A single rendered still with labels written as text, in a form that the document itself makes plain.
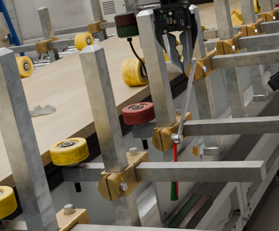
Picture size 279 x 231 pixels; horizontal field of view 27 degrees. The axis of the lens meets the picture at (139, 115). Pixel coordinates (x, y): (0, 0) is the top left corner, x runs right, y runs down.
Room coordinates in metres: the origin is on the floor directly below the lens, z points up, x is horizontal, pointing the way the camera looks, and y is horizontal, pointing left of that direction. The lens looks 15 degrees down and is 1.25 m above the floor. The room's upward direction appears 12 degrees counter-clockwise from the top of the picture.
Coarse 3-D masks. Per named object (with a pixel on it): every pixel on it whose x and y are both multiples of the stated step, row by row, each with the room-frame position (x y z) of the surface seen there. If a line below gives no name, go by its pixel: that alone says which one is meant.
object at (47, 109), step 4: (48, 104) 1.56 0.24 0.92; (36, 108) 1.54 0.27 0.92; (40, 108) 1.54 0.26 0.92; (44, 108) 1.52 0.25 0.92; (48, 108) 1.52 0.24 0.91; (52, 108) 1.55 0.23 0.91; (32, 112) 1.53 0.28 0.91; (36, 112) 1.52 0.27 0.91; (40, 112) 1.52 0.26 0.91; (44, 112) 1.51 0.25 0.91; (48, 112) 1.51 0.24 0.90; (52, 112) 1.51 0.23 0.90; (32, 116) 1.51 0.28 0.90
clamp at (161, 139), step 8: (184, 120) 1.32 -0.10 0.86; (160, 128) 1.27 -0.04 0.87; (168, 128) 1.26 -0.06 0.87; (176, 128) 1.27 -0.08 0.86; (152, 136) 1.26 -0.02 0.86; (160, 136) 1.25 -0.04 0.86; (168, 136) 1.24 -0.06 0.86; (184, 136) 1.30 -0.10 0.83; (160, 144) 1.25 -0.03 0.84; (168, 144) 1.24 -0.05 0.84
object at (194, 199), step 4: (196, 196) 1.23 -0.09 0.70; (200, 196) 1.23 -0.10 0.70; (192, 200) 1.22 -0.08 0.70; (196, 200) 1.21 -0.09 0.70; (188, 204) 1.20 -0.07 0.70; (192, 204) 1.19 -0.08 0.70; (184, 208) 1.18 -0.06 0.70; (188, 208) 1.18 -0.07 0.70; (180, 212) 1.17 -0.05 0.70; (184, 212) 1.16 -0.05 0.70; (176, 216) 1.15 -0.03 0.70; (180, 216) 1.15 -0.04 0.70; (176, 220) 1.13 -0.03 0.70; (180, 220) 1.13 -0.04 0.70; (172, 224) 1.12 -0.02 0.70; (176, 224) 1.11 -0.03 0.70
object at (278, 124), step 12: (192, 120) 1.31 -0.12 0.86; (204, 120) 1.29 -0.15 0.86; (216, 120) 1.28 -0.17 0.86; (228, 120) 1.26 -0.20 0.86; (240, 120) 1.24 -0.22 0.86; (252, 120) 1.22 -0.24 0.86; (264, 120) 1.20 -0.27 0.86; (276, 120) 1.19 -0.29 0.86; (144, 132) 1.35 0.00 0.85; (192, 132) 1.29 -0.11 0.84; (204, 132) 1.27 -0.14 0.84; (216, 132) 1.26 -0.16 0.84; (228, 132) 1.24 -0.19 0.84; (240, 132) 1.23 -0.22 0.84; (252, 132) 1.22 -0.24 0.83; (264, 132) 1.20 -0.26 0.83; (276, 132) 1.19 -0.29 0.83
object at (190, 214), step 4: (204, 196) 1.23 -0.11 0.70; (208, 196) 1.22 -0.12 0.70; (200, 200) 1.21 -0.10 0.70; (204, 200) 1.20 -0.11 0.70; (196, 204) 1.19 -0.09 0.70; (200, 204) 1.19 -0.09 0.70; (192, 208) 1.18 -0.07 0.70; (196, 208) 1.17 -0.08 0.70; (188, 212) 1.16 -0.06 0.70; (192, 212) 1.15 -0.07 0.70; (188, 216) 1.14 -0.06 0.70; (192, 216) 1.13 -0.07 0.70; (184, 220) 1.12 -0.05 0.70; (188, 220) 1.12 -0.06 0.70; (180, 224) 1.11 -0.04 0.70; (184, 224) 1.11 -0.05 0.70
